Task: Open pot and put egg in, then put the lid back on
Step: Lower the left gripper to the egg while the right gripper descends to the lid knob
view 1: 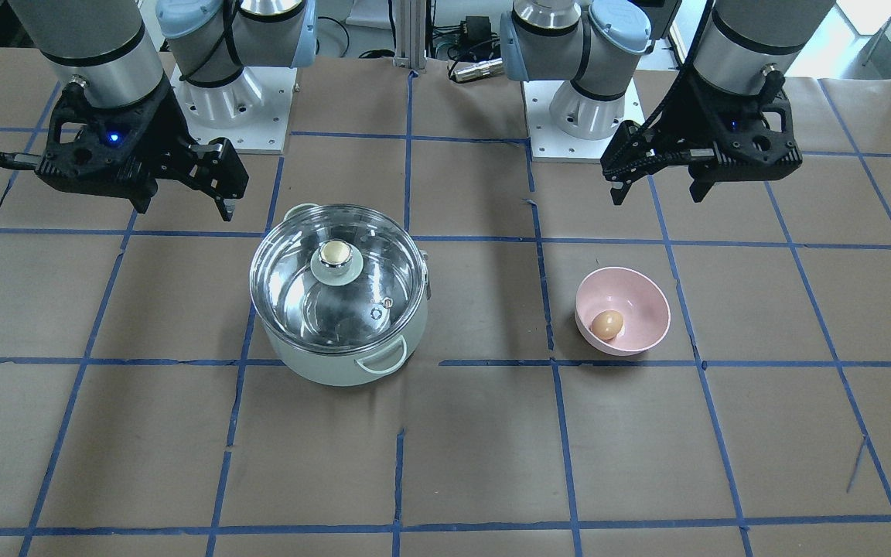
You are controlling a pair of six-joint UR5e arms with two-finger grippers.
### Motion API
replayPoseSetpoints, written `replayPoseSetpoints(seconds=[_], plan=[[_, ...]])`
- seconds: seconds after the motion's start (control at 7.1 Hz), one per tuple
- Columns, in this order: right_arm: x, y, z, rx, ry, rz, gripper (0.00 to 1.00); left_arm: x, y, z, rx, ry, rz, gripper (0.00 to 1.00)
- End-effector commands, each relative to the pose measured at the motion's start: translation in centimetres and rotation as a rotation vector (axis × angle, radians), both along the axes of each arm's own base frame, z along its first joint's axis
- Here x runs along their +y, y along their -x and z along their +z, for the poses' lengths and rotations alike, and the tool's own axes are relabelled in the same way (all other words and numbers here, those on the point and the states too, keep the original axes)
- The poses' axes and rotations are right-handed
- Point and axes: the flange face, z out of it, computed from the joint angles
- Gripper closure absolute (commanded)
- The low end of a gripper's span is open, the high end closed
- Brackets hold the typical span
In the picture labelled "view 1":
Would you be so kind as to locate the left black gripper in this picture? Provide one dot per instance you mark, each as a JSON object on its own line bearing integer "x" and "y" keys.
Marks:
{"x": 685, "y": 116}

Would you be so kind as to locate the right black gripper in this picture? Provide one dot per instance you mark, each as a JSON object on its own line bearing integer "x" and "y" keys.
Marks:
{"x": 158, "y": 131}

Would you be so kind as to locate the brown egg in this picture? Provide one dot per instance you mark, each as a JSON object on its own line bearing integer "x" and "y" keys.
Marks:
{"x": 606, "y": 325}

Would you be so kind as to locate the glass pot lid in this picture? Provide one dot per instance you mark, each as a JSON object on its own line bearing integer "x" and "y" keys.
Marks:
{"x": 337, "y": 275}

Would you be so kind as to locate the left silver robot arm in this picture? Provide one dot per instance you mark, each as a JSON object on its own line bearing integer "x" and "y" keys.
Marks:
{"x": 597, "y": 47}

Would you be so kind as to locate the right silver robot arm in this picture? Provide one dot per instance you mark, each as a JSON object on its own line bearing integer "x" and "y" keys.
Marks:
{"x": 108, "y": 44}

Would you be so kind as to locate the mint green cooking pot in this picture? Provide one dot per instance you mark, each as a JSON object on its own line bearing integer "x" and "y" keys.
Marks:
{"x": 345, "y": 325}

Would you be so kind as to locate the pink bowl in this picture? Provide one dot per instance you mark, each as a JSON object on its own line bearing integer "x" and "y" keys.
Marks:
{"x": 646, "y": 311}

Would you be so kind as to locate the black power adapter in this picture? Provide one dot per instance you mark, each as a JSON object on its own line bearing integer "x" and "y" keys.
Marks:
{"x": 474, "y": 29}

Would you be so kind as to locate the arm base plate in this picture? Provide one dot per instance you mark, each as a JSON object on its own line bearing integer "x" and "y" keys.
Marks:
{"x": 240, "y": 128}
{"x": 565, "y": 126}

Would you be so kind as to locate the silver cable connector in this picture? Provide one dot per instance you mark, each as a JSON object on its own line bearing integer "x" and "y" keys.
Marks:
{"x": 477, "y": 71}

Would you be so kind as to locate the aluminium frame post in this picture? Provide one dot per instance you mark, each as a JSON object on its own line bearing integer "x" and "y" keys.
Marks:
{"x": 410, "y": 27}

